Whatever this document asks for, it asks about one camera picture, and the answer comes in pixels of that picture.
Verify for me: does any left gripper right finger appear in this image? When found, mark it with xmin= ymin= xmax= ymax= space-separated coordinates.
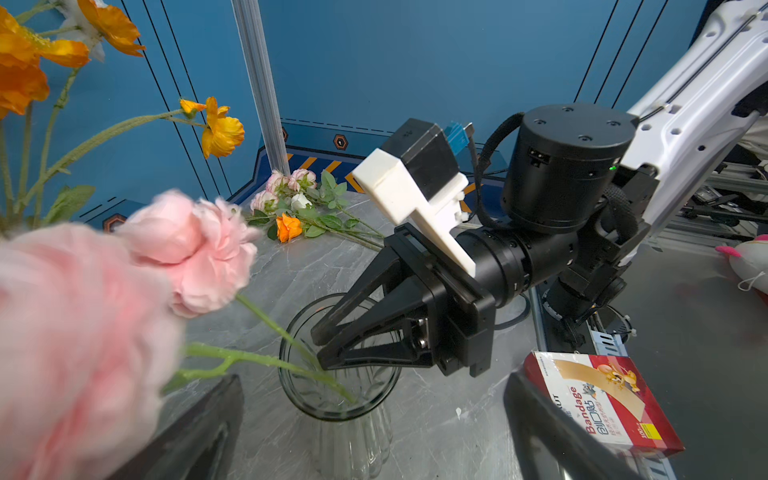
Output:
xmin=503 ymin=371 xmax=640 ymax=479

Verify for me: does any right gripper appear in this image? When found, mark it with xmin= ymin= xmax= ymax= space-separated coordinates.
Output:
xmin=310 ymin=224 xmax=580 ymax=379

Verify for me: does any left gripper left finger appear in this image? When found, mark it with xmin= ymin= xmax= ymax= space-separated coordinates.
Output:
xmin=111 ymin=375 xmax=244 ymax=480

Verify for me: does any pink rose spray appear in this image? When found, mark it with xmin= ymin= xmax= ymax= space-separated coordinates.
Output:
xmin=245 ymin=169 xmax=384 ymax=240

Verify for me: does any clear ribbed glass vase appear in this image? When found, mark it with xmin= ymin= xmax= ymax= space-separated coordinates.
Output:
xmin=279 ymin=293 xmax=401 ymax=479

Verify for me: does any pink carnation spray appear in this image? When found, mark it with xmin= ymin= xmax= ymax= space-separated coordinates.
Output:
xmin=1 ymin=190 xmax=330 ymax=479

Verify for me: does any yellow orange poppy spray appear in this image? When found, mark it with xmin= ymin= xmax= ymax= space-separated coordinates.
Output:
xmin=1 ymin=1 xmax=145 ymax=236

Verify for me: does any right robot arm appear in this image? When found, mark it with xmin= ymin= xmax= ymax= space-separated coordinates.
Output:
xmin=311 ymin=1 xmax=767 ymax=376

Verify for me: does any red bandage box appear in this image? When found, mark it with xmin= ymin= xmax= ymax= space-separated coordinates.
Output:
xmin=523 ymin=351 xmax=685 ymax=457

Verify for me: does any yellow rose flower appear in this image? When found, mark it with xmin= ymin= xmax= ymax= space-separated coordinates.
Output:
xmin=266 ymin=212 xmax=385 ymax=253

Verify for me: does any white plush toy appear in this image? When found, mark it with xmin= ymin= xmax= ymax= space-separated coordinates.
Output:
xmin=715 ymin=234 xmax=767 ymax=295

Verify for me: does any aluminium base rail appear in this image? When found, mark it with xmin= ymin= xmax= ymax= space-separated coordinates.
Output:
xmin=527 ymin=287 xmax=676 ymax=480

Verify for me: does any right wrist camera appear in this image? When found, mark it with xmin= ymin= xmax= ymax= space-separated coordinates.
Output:
xmin=352 ymin=118 xmax=476 ymax=276

